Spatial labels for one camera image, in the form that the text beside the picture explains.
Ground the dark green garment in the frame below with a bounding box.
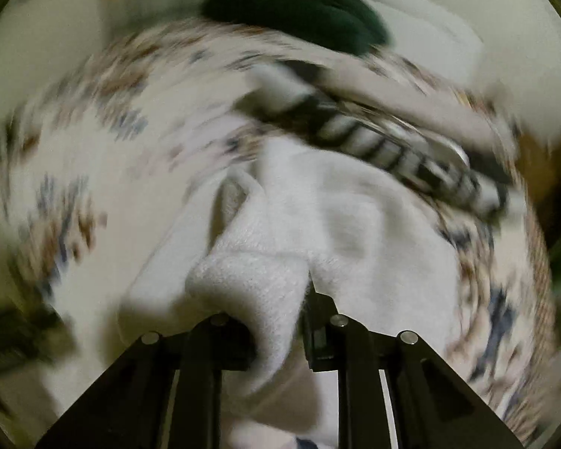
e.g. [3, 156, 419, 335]
[200, 0, 392, 56]

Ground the floral cream brown blanket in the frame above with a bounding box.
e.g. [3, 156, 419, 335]
[0, 19, 554, 448]

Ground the white knit garment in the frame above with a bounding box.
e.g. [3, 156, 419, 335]
[118, 138, 459, 447]

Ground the white sock with black letters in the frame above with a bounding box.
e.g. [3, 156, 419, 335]
[249, 61, 526, 221]

